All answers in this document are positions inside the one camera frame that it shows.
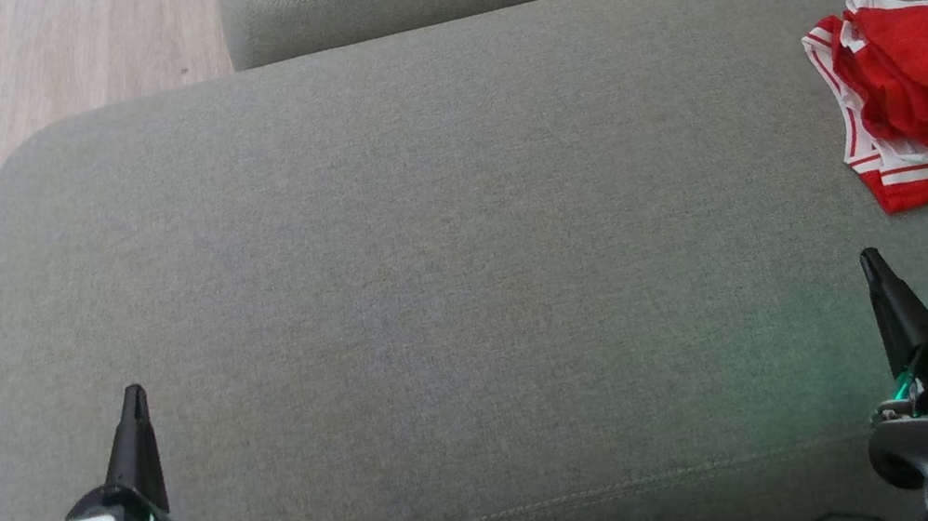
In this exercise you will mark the grey sofa seat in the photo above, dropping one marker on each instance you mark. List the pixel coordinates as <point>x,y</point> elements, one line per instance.
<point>472,250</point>

